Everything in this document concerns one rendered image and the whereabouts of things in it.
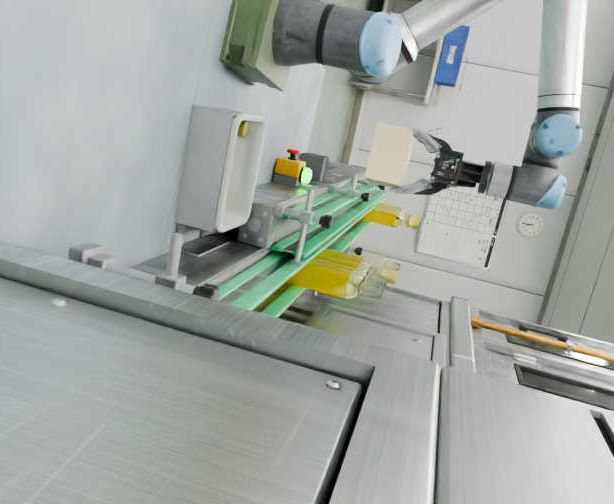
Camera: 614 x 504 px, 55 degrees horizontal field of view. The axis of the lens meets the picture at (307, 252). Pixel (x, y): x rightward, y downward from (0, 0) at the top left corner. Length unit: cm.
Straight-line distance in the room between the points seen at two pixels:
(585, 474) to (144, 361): 23
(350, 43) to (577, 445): 96
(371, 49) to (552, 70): 33
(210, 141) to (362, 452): 88
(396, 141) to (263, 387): 101
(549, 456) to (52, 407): 24
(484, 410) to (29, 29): 60
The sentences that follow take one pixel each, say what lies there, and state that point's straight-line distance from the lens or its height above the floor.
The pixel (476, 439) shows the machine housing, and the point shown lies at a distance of 32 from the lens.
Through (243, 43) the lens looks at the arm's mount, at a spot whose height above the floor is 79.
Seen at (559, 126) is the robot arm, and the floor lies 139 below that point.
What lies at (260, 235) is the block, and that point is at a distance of 129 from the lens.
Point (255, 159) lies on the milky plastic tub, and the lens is 124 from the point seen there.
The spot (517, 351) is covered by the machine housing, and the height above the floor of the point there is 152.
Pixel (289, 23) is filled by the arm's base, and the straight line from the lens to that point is 122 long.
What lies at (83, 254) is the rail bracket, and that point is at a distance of 69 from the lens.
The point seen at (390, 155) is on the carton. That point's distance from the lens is 129.
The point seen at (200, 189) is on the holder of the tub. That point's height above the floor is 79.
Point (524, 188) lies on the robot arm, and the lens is 131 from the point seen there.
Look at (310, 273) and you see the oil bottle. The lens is 135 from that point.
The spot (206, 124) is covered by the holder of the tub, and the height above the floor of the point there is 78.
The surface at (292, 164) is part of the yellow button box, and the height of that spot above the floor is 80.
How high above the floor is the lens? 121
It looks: 11 degrees down
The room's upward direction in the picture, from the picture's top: 104 degrees clockwise
